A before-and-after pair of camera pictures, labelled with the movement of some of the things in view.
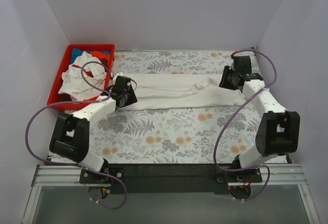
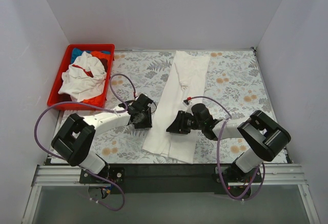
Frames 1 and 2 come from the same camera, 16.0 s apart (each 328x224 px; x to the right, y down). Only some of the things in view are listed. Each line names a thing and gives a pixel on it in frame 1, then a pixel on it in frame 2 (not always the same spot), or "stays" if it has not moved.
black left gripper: x=130 y=95 → x=144 y=119
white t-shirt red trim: x=74 y=85 stays
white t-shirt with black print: x=177 y=91 → x=185 y=80
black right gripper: x=225 y=78 → x=182 y=122
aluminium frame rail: x=272 y=175 stays
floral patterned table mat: x=204 y=135 stays
